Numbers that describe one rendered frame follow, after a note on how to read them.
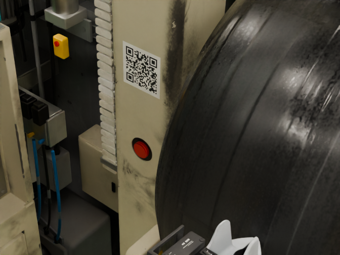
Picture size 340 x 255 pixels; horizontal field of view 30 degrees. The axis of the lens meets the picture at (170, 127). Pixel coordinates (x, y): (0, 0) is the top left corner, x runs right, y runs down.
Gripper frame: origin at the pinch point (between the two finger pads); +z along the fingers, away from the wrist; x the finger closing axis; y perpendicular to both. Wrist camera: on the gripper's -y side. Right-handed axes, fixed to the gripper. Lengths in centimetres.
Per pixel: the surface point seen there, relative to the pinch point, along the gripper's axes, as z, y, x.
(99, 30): 20.8, 5.0, 42.4
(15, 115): 10, -11, 51
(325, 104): 7.8, 16.1, -1.2
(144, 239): 16.2, -25.8, 25.8
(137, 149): 21.5, -13.7, 33.2
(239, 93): 6.2, 14.0, 7.9
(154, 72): 19.9, 2.8, 30.1
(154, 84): 20.2, 0.5, 30.2
